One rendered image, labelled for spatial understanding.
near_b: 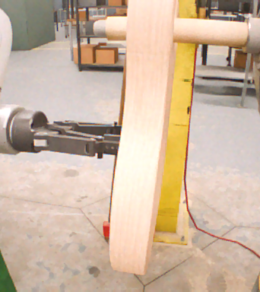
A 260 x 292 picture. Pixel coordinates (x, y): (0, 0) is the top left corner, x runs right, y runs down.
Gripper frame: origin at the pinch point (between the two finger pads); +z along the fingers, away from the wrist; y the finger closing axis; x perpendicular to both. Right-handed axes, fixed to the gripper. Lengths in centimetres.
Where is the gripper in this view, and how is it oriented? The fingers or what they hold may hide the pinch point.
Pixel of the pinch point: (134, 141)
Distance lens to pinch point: 46.5
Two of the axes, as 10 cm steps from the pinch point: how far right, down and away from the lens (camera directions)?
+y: -1.7, 2.5, -9.5
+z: 9.8, 0.9, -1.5
